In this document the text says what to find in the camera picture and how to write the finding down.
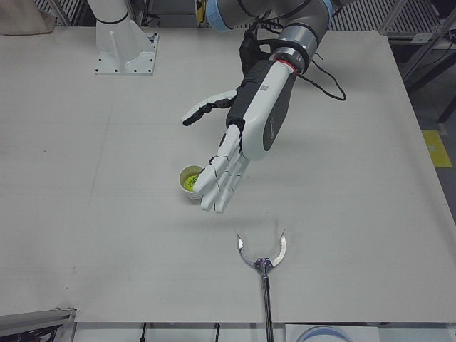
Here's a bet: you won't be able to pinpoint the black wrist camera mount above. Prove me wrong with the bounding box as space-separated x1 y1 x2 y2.
239 30 282 78

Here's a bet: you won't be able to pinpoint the white mug with black handle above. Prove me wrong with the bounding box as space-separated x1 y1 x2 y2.
178 163 206 204

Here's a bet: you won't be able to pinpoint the light blue headphones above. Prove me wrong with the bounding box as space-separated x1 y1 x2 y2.
297 326 352 342

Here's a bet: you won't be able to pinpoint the metal reacher grabber tool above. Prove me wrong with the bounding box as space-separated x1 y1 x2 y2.
234 227 289 342

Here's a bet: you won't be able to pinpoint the aluminium profile rail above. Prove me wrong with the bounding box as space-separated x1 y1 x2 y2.
0 306 78 342

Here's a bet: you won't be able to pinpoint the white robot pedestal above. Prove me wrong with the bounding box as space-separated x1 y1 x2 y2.
87 0 160 76

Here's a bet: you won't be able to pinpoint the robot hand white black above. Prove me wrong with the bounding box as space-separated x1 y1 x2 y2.
181 59 299 214

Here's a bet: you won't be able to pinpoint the yellow tennis ball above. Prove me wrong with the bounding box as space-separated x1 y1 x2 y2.
182 174 203 192

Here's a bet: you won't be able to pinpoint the black braided hand cable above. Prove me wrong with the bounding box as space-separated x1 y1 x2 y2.
302 51 347 103

